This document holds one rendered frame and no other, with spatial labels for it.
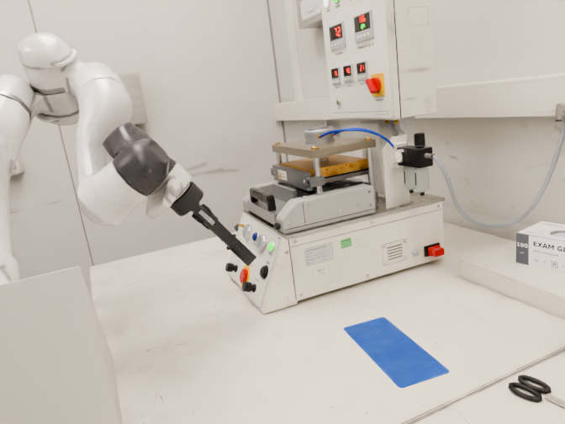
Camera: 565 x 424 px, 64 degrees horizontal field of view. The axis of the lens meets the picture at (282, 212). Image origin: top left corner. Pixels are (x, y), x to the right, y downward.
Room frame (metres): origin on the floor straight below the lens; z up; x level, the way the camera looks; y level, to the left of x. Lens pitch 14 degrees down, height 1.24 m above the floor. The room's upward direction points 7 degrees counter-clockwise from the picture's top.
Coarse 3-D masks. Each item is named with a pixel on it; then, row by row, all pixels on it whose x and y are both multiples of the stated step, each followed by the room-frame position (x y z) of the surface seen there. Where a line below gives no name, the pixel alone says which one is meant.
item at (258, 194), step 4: (252, 188) 1.21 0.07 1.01; (256, 188) 1.21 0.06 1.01; (252, 192) 1.20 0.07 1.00; (256, 192) 1.17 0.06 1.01; (260, 192) 1.15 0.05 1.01; (264, 192) 1.15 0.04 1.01; (252, 196) 1.21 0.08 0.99; (256, 196) 1.17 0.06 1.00; (260, 196) 1.14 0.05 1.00; (264, 196) 1.11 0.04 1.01; (268, 196) 1.10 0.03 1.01; (272, 196) 1.10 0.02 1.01; (252, 200) 1.22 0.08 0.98; (256, 200) 1.23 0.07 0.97; (260, 200) 1.15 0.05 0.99; (264, 200) 1.12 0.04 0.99; (268, 200) 1.09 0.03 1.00; (272, 200) 1.10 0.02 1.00; (268, 204) 1.09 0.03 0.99; (272, 204) 1.10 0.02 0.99; (268, 208) 1.09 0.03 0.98; (272, 208) 1.10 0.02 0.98
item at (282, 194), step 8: (272, 184) 1.25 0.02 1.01; (280, 192) 1.20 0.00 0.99; (288, 192) 1.14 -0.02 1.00; (296, 192) 1.12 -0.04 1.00; (376, 192) 1.16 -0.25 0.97; (248, 200) 1.26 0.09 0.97; (280, 200) 1.20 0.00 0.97; (248, 208) 1.26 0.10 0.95; (256, 208) 1.19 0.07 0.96; (264, 208) 1.14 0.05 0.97; (280, 208) 1.11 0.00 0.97; (264, 216) 1.13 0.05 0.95; (272, 216) 1.07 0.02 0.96; (272, 224) 1.08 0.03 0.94
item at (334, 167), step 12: (324, 156) 1.21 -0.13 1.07; (336, 156) 1.27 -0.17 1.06; (348, 156) 1.24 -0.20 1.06; (300, 168) 1.16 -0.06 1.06; (312, 168) 1.12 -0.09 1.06; (324, 168) 1.12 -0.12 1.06; (336, 168) 1.13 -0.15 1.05; (348, 168) 1.14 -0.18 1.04; (360, 168) 1.15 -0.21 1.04; (336, 180) 1.13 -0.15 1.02
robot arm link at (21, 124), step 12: (0, 96) 0.98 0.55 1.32; (0, 108) 0.96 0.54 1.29; (12, 108) 0.97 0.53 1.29; (0, 120) 0.93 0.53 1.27; (12, 120) 0.96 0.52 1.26; (24, 120) 0.99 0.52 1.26; (12, 132) 0.94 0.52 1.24; (24, 132) 0.99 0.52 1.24; (12, 144) 0.95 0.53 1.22; (12, 156) 0.95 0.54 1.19; (12, 168) 0.94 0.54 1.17
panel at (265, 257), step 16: (240, 224) 1.27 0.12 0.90; (256, 224) 1.18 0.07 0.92; (240, 240) 1.25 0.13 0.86; (272, 240) 1.06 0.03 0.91; (256, 256) 1.11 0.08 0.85; (272, 256) 1.03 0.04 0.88; (256, 272) 1.08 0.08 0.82; (240, 288) 1.14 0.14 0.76; (256, 288) 1.05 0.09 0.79; (256, 304) 1.02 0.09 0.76
